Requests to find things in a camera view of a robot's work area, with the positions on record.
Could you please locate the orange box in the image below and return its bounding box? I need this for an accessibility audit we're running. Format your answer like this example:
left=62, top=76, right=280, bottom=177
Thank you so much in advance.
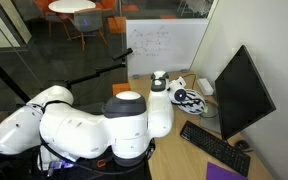
left=112, top=82, right=132, bottom=97

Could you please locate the whiteboard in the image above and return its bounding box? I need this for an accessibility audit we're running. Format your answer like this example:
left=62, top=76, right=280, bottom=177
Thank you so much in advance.
left=125, top=18, right=210, bottom=78

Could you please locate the black stand rod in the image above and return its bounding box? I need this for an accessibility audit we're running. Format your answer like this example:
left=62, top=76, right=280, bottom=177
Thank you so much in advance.
left=63, top=63, right=128, bottom=89

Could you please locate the white power adapter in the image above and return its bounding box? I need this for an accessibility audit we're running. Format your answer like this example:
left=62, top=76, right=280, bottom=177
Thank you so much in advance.
left=196, top=78, right=215, bottom=97

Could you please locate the orange chair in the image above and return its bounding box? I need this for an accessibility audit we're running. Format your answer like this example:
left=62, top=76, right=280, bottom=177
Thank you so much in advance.
left=33, top=0, right=53, bottom=16
left=107, top=16, right=128, bottom=34
left=95, top=0, right=118, bottom=11

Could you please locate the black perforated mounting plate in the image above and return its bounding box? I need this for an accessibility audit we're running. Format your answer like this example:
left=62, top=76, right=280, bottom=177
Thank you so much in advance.
left=0, top=149, right=152, bottom=180

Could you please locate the orange black clamp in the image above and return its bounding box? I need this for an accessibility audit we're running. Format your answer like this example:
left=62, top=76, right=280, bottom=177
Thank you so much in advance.
left=96, top=157, right=113, bottom=168

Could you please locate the grey chair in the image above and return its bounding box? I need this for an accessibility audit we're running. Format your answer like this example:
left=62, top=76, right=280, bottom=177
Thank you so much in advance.
left=73, top=8, right=108, bottom=51

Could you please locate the black keyboard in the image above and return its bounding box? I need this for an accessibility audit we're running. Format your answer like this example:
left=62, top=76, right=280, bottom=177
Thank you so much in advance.
left=179, top=120, right=252, bottom=178

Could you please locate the black computer monitor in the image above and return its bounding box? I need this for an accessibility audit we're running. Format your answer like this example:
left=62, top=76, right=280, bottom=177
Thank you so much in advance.
left=199, top=44, right=277, bottom=141

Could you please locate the round white table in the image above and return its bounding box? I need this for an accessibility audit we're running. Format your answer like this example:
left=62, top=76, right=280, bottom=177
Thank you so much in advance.
left=48, top=0, right=97, bottom=14

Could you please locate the black computer mouse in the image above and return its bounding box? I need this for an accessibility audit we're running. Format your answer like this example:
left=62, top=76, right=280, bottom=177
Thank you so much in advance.
left=233, top=139, right=252, bottom=152

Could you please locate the purple notebook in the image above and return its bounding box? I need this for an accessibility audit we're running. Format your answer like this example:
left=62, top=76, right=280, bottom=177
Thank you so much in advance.
left=205, top=161, right=249, bottom=180

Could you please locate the black diagonal pole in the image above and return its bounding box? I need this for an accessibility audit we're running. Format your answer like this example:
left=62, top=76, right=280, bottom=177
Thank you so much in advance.
left=0, top=49, right=32, bottom=103

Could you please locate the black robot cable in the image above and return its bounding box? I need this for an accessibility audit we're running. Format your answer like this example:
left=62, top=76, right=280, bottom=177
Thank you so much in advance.
left=38, top=133, right=155, bottom=176

